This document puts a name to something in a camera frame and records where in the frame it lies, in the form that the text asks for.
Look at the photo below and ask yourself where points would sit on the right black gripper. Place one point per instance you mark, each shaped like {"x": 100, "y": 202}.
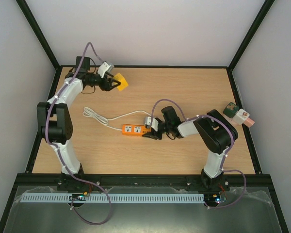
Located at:
{"x": 161, "y": 129}

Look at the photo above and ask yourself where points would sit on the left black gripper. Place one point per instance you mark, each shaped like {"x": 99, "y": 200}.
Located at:
{"x": 107, "y": 87}

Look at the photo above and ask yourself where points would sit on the yellow cube socket adapter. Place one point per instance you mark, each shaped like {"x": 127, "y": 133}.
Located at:
{"x": 124, "y": 83}

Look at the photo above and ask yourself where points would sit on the orange power strip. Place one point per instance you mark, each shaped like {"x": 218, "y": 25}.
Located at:
{"x": 134, "y": 130}

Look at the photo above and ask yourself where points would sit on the green printed cube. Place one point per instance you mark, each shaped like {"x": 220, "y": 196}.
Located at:
{"x": 230, "y": 110}

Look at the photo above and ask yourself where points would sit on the white printed cube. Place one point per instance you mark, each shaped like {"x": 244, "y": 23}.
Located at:
{"x": 241, "y": 116}

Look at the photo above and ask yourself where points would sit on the pink small block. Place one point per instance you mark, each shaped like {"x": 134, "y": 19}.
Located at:
{"x": 249, "y": 122}

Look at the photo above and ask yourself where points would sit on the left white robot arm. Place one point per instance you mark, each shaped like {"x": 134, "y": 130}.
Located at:
{"x": 53, "y": 117}

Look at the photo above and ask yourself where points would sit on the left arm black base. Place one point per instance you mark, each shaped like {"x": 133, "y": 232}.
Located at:
{"x": 81, "y": 191}

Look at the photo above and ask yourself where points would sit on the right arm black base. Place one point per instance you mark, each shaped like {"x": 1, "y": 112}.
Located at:
{"x": 216, "y": 192}

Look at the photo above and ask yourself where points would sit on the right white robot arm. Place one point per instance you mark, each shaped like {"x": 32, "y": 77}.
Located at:
{"x": 216, "y": 132}

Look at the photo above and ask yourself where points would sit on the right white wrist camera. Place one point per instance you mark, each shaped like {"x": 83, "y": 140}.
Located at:
{"x": 151, "y": 122}

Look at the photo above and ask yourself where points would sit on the black aluminium frame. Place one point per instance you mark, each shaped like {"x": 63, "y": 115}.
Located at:
{"x": 258, "y": 179}

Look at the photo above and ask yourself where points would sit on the grey slotted cable duct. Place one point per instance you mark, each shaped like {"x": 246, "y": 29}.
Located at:
{"x": 113, "y": 198}

